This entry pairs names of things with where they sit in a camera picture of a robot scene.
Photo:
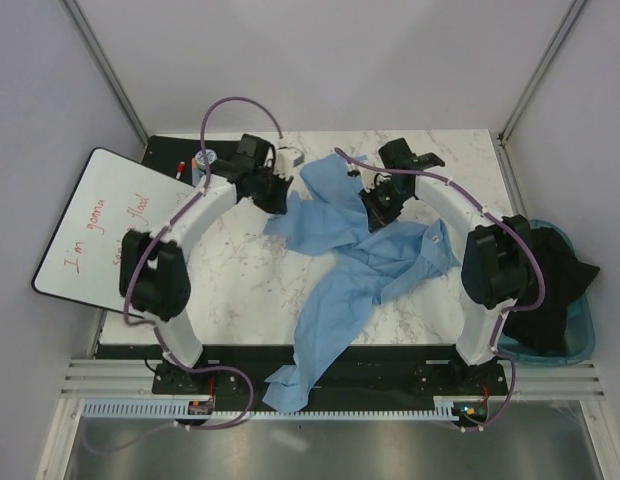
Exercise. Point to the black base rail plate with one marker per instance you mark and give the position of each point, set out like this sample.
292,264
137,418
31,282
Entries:
362,378

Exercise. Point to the black mat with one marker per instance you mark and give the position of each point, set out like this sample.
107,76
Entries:
163,154

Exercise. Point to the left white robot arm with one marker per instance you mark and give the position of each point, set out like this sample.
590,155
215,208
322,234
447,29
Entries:
154,279

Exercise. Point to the black clothes in bin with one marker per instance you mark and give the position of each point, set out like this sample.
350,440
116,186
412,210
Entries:
550,295

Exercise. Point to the white dry-erase board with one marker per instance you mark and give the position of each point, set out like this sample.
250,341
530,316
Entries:
113,195

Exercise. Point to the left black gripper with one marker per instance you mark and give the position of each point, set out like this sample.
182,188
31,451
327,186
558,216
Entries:
279,204

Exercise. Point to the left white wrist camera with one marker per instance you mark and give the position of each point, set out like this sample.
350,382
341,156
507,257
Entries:
288,158

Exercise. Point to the red white marker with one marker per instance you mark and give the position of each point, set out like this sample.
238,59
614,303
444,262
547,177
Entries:
180,170

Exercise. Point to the white slotted cable duct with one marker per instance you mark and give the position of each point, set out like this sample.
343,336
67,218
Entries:
187,410

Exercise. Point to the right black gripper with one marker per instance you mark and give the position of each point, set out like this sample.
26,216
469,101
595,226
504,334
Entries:
377,216

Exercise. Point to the teal plastic bin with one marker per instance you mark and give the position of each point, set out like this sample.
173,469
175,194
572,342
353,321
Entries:
565,345

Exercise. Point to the light blue marker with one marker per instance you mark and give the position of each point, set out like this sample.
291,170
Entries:
195,173

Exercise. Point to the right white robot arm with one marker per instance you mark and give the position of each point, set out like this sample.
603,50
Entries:
499,272

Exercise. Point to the light blue long sleeve shirt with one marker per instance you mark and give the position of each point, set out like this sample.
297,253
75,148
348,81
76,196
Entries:
371,268

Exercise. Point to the blue white round container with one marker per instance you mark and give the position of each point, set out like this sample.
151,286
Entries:
205,158

